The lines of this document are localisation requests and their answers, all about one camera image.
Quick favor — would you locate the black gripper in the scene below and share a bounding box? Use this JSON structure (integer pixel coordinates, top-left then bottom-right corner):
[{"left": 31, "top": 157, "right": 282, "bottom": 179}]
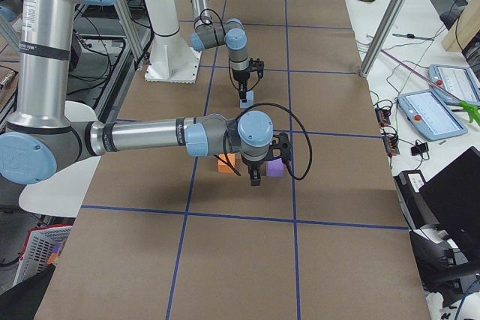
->
[
  {"left": 241, "top": 155, "right": 265, "bottom": 186},
  {"left": 231, "top": 69, "right": 251, "bottom": 102}
]

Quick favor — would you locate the light blue foam block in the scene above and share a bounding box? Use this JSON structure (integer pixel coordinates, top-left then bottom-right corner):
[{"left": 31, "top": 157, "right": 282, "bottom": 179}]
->
[{"left": 239, "top": 90, "right": 254, "bottom": 109}]

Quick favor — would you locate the purple foam block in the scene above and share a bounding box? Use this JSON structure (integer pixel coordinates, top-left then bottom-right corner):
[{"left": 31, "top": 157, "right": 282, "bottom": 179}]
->
[{"left": 266, "top": 159, "right": 284, "bottom": 178}]

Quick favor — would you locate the orange foam block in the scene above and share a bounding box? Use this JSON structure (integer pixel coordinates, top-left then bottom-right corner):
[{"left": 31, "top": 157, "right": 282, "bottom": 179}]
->
[{"left": 217, "top": 153, "right": 236, "bottom": 174}]

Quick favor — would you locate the black power adapter box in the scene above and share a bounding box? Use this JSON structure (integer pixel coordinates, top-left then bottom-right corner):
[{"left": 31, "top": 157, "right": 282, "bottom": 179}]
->
[{"left": 394, "top": 170, "right": 428, "bottom": 229}]

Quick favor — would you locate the near teach pendant tablet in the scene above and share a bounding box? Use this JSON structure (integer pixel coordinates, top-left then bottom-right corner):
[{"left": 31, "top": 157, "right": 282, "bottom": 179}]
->
[{"left": 397, "top": 90, "right": 467, "bottom": 141}]

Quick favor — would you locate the teach pendant tablet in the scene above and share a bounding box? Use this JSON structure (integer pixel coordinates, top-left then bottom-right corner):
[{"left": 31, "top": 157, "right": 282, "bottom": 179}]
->
[
  {"left": 428, "top": 64, "right": 479, "bottom": 106},
  {"left": 397, "top": 90, "right": 467, "bottom": 141}
]

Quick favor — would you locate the black laptop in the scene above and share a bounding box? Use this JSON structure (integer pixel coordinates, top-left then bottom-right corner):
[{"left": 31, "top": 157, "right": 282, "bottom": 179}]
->
[{"left": 420, "top": 146, "right": 479, "bottom": 259}]

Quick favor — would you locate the far teach pendant tablet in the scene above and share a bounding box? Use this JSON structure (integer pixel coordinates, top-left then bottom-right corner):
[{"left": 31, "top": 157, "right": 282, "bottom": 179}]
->
[{"left": 428, "top": 64, "right": 479, "bottom": 106}]

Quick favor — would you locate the reacher grabber tool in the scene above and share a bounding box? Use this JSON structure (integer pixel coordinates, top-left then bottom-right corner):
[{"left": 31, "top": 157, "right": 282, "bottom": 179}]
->
[{"left": 380, "top": 49, "right": 479, "bottom": 124}]

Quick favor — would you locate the white plastic basket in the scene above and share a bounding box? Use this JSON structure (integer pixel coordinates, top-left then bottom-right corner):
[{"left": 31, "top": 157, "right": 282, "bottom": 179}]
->
[{"left": 13, "top": 224, "right": 73, "bottom": 286}]

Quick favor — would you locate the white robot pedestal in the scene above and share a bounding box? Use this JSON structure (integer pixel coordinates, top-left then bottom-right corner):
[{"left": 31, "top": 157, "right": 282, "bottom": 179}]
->
[{"left": 145, "top": 0, "right": 201, "bottom": 83}]

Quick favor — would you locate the green strap smartwatch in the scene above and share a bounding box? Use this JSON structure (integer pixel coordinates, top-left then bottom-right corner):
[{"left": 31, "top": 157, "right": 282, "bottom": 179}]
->
[{"left": 392, "top": 33, "right": 434, "bottom": 40}]

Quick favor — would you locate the aluminium frame post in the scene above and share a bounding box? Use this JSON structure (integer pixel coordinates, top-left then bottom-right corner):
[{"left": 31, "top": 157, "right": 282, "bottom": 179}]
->
[{"left": 359, "top": 0, "right": 406, "bottom": 78}]

